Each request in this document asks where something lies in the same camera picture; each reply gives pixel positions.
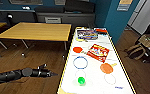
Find colourful printed game box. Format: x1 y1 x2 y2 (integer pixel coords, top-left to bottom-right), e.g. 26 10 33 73
76 28 99 41

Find green cup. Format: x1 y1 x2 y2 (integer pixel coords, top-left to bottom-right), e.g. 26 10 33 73
74 69 87 86

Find white long table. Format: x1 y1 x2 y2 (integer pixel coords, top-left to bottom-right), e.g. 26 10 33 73
56 26 137 94

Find flat red packet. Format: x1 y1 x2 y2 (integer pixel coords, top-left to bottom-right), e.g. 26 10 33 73
95 28 109 35

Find small white ledge device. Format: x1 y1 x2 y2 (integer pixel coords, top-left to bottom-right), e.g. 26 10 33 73
21 5 31 11

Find small black round object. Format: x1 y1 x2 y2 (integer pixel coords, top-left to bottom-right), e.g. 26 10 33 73
6 12 14 20

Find dark bench sofa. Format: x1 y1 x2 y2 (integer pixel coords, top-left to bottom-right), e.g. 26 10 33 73
34 0 97 28

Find tan backpack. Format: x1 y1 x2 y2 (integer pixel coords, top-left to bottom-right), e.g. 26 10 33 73
124 44 147 62

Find yellow wall sign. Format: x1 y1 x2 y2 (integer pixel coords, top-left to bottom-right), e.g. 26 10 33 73
116 0 133 13

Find brown cardboard box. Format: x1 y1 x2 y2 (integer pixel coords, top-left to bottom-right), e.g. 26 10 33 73
138 34 150 51

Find red round striker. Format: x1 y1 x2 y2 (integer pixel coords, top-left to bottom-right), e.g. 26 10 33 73
72 46 84 54

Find orange round striker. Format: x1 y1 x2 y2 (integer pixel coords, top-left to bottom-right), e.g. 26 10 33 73
99 63 115 75

